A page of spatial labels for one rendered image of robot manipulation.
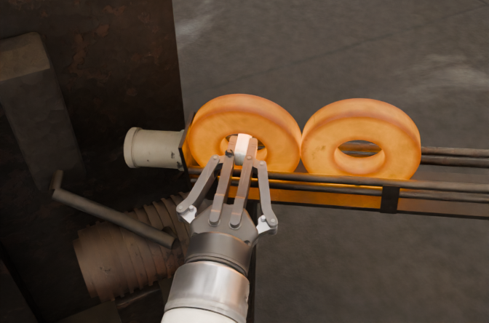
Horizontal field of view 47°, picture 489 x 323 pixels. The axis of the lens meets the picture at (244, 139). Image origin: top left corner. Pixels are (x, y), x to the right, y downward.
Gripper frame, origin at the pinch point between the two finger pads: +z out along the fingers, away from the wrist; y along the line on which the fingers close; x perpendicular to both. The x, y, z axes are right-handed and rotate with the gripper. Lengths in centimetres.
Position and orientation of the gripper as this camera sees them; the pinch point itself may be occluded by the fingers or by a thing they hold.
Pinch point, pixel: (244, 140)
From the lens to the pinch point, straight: 77.0
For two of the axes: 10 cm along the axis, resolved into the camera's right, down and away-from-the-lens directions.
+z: 1.7, -7.7, 6.1
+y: 9.9, 1.2, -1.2
